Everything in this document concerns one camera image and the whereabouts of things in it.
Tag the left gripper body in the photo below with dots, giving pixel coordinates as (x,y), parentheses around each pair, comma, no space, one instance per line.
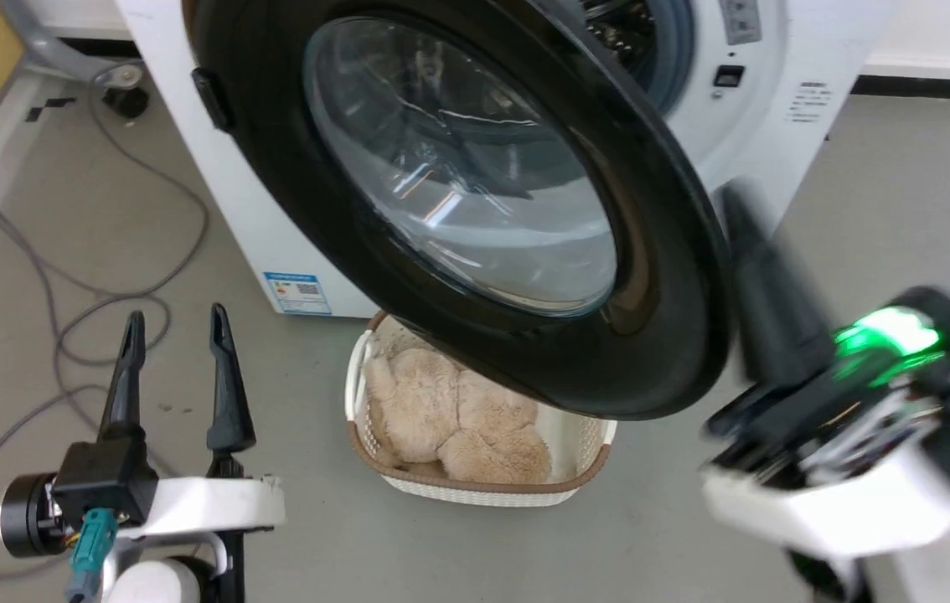
(106,481)

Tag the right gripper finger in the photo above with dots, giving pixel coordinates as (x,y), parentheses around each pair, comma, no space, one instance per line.
(764,414)
(777,318)

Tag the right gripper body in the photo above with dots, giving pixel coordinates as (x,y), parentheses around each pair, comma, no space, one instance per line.
(852,494)

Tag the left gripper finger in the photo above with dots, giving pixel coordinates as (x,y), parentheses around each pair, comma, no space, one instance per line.
(228,402)
(125,385)

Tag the black round glass washer door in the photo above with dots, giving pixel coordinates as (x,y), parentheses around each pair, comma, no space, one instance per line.
(676,276)

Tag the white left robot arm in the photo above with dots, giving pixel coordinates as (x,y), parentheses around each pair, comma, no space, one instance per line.
(152,582)

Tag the white front-load washing machine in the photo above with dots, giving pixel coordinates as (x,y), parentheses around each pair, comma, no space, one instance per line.
(257,209)

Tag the blue energy label sticker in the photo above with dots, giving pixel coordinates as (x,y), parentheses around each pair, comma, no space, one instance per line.
(297,293)

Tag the beige plush teddy bear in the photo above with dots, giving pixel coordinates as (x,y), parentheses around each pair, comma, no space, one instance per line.
(441,410)

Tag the white basket with brown rim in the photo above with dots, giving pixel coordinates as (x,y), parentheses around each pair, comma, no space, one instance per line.
(475,494)

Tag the black round floor foot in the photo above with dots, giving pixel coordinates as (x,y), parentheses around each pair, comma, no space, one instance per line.
(126,100)

